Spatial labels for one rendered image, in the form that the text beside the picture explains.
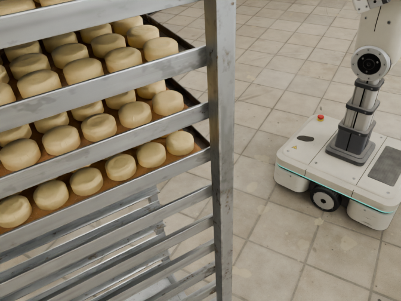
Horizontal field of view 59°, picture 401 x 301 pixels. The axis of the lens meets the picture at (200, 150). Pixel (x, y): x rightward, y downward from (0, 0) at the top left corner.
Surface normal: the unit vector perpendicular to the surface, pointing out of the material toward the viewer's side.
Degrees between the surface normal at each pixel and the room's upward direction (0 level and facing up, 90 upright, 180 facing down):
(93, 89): 90
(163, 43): 0
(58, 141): 0
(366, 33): 101
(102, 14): 90
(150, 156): 0
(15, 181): 90
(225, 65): 90
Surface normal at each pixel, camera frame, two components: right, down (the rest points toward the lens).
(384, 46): -0.61, 0.66
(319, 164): -0.05, -0.76
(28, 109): 0.51, 0.54
